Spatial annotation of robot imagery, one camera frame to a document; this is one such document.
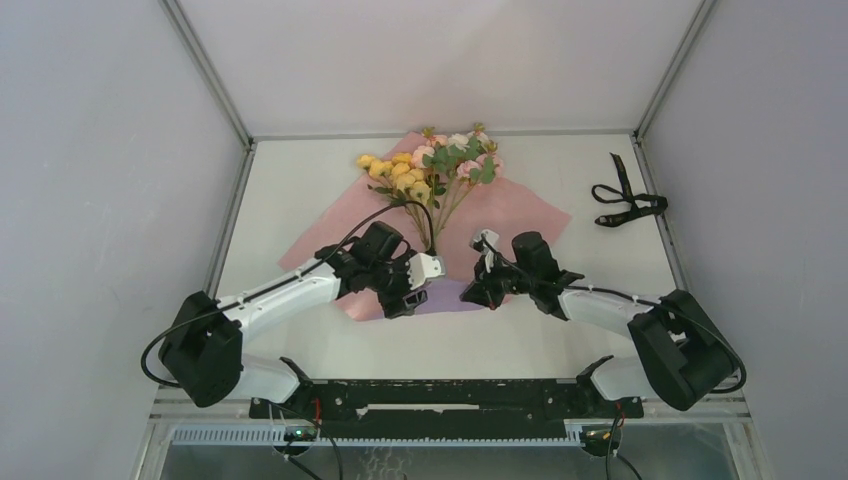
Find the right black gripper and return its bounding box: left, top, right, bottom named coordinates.
left=461, top=250, right=537, bottom=309

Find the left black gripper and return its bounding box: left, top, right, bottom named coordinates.
left=367, top=250, right=427, bottom=318

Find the purple pink wrapping paper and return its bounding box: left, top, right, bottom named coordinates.
left=279, top=133, right=571, bottom=314

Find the fake flower bouquet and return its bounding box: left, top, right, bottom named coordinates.
left=355, top=122, right=503, bottom=250

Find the black ribbon strap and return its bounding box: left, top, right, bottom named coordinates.
left=590, top=153, right=669, bottom=229

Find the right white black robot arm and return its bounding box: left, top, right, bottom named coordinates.
left=460, top=229, right=748, bottom=416

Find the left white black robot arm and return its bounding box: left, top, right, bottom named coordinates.
left=155, top=221, right=446, bottom=417

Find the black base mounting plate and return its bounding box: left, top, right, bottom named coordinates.
left=249, top=379, right=644, bottom=438

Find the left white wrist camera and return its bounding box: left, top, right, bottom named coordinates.
left=406, top=253, right=447, bottom=290

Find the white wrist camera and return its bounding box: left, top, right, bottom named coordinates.
left=469, top=228, right=500, bottom=272
left=406, top=253, right=447, bottom=290

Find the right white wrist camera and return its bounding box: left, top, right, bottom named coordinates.
left=469, top=228, right=500, bottom=272

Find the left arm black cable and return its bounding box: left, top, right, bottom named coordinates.
left=140, top=199, right=437, bottom=480

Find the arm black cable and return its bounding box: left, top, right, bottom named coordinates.
left=480, top=238, right=749, bottom=480
left=140, top=199, right=437, bottom=480

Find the white slotted cable duct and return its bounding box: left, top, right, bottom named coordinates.
left=171, top=424, right=610, bottom=447

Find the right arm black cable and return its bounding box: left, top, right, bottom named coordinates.
left=480, top=238, right=749, bottom=480

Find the aluminium frame rail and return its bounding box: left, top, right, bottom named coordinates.
left=148, top=377, right=753, bottom=425

